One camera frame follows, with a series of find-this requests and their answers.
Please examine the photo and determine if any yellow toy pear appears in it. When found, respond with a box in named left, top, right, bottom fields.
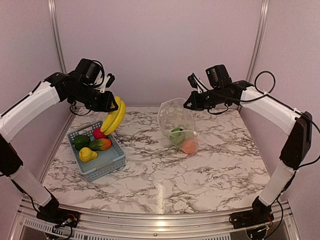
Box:
left=79, top=147, right=99, bottom=163

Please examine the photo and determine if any front aluminium frame rail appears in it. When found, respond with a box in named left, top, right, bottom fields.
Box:
left=8, top=198, right=301, bottom=240

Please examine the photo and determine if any light blue plastic basket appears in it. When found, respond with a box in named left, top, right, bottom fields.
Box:
left=67, top=120, right=127, bottom=182

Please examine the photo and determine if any right aluminium frame post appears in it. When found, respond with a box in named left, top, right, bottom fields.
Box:
left=245, top=0, right=270, bottom=83

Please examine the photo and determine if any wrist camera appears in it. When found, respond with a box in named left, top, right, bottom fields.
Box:
left=187, top=64, right=233, bottom=92
left=74, top=58, right=115, bottom=93

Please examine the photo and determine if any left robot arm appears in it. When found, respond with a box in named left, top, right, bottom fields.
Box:
left=0, top=71, right=118, bottom=224

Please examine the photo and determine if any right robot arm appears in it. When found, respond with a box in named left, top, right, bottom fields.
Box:
left=183, top=76, right=312, bottom=229

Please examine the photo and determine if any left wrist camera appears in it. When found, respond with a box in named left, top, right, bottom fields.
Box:
left=74, top=58, right=115, bottom=93

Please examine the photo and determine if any aluminium frame post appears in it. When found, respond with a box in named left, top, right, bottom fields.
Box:
left=245, top=0, right=270, bottom=83
left=47, top=0, right=68, bottom=74

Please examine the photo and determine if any red toy apple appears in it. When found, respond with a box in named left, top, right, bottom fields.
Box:
left=92, top=127, right=108, bottom=140

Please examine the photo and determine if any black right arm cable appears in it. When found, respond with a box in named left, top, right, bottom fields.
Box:
left=237, top=71, right=320, bottom=168

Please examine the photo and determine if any orange toy orange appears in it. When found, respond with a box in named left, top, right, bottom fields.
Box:
left=181, top=138, right=197, bottom=155

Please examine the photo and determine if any left aluminium frame post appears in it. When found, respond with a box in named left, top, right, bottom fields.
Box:
left=47, top=0, right=68, bottom=74

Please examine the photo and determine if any green toy watermelon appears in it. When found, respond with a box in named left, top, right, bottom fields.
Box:
left=169, top=127, right=186, bottom=145

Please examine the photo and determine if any green orange toy mango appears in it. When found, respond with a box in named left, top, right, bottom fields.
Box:
left=88, top=138, right=112, bottom=151

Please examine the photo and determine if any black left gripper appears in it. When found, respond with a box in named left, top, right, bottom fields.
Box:
left=69, top=82, right=118, bottom=113

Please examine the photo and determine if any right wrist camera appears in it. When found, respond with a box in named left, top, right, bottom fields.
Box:
left=187, top=64, right=233, bottom=92

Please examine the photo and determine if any clear zip top bag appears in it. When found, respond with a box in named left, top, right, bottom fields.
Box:
left=157, top=97, right=198, bottom=151

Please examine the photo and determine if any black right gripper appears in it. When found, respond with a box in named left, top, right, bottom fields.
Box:
left=183, top=86, right=229, bottom=111

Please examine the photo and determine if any yellow toy banana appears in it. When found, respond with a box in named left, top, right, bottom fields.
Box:
left=100, top=96, right=126, bottom=136

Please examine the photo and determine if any dark green toy pepper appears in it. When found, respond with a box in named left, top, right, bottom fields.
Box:
left=74, top=135, right=91, bottom=151

